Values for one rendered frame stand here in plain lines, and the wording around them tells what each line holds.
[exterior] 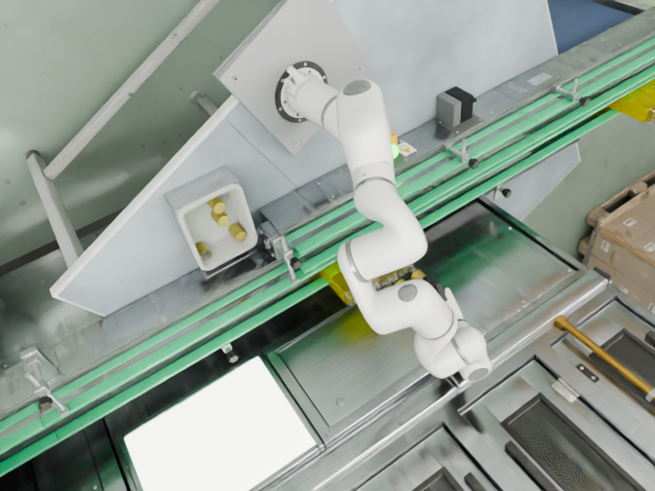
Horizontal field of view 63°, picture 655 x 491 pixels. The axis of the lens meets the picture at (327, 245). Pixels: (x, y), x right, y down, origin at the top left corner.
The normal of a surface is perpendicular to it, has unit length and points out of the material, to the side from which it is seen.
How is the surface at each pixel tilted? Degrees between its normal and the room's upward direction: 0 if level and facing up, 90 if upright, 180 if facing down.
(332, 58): 3
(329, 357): 90
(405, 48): 0
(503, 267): 90
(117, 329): 90
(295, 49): 3
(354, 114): 93
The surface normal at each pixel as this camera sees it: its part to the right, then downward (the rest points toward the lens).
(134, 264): 0.54, 0.56
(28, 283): -0.13, -0.69
